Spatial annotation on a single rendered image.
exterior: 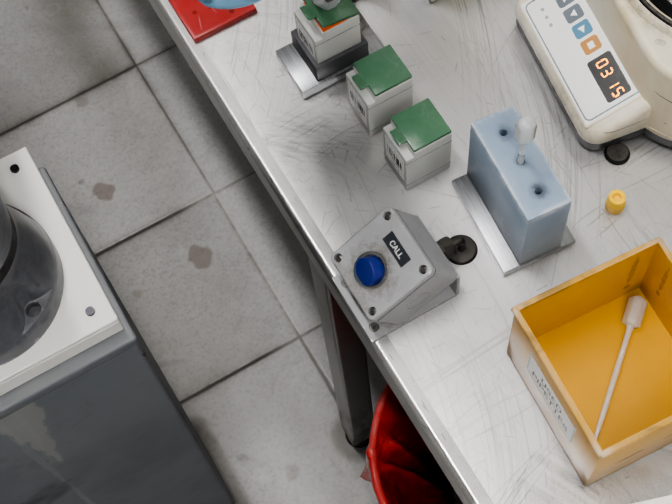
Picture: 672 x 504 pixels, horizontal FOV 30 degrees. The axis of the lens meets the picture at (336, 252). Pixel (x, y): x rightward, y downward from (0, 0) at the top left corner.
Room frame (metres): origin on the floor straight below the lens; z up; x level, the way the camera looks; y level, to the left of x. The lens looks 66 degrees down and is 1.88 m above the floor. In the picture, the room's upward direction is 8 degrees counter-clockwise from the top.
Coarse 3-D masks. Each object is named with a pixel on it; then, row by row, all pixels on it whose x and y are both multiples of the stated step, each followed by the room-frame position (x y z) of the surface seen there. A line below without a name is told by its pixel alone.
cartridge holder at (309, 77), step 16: (368, 32) 0.67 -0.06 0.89; (288, 48) 0.67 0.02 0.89; (304, 48) 0.65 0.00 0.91; (352, 48) 0.64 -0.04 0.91; (368, 48) 0.65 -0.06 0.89; (288, 64) 0.65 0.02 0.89; (304, 64) 0.65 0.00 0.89; (320, 64) 0.63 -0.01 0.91; (336, 64) 0.63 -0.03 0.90; (352, 64) 0.64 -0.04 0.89; (304, 80) 0.63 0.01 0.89; (320, 80) 0.63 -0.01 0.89; (336, 80) 0.63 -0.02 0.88; (304, 96) 0.62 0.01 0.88
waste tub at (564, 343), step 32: (640, 256) 0.38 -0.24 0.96; (576, 288) 0.36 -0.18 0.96; (608, 288) 0.37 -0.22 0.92; (640, 288) 0.38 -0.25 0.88; (544, 320) 0.35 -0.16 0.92; (576, 320) 0.36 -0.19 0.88; (608, 320) 0.35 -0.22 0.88; (512, 352) 0.33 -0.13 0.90; (544, 352) 0.30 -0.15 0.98; (576, 352) 0.33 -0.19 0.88; (608, 352) 0.33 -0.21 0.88; (640, 352) 0.32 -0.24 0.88; (544, 384) 0.29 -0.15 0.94; (576, 384) 0.30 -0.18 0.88; (608, 384) 0.30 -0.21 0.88; (640, 384) 0.30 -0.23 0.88; (544, 416) 0.28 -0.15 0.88; (576, 416) 0.25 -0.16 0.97; (608, 416) 0.27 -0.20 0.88; (640, 416) 0.27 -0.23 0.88; (576, 448) 0.24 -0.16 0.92; (608, 448) 0.22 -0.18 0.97; (640, 448) 0.23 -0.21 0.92
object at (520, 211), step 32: (480, 128) 0.50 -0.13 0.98; (512, 128) 0.50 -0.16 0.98; (480, 160) 0.49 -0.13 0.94; (512, 160) 0.47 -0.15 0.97; (544, 160) 0.47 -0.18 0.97; (480, 192) 0.49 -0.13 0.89; (512, 192) 0.44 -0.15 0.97; (544, 192) 0.44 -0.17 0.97; (480, 224) 0.46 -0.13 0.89; (512, 224) 0.43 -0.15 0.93; (544, 224) 0.42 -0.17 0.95; (512, 256) 0.42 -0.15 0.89; (544, 256) 0.42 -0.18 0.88
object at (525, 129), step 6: (522, 120) 0.47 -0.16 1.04; (528, 120) 0.47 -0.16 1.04; (534, 120) 0.47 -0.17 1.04; (516, 126) 0.47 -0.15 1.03; (522, 126) 0.47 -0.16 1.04; (528, 126) 0.46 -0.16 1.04; (534, 126) 0.46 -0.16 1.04; (516, 132) 0.47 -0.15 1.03; (522, 132) 0.46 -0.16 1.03; (528, 132) 0.46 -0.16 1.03; (534, 132) 0.47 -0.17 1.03; (516, 138) 0.47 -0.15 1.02; (522, 138) 0.46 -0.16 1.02; (528, 138) 0.46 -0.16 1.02; (522, 144) 0.46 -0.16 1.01
